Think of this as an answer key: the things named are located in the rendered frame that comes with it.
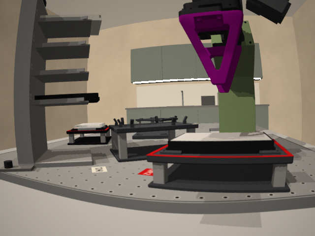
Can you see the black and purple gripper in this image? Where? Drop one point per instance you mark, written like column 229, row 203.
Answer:
column 202, row 18

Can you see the white well plate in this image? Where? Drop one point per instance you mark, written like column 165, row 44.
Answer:
column 89, row 126

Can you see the grey shelf rack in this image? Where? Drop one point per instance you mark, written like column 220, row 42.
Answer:
column 30, row 76

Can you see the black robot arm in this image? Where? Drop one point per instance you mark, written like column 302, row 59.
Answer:
column 273, row 10

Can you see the black cylinder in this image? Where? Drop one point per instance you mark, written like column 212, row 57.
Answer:
column 8, row 164

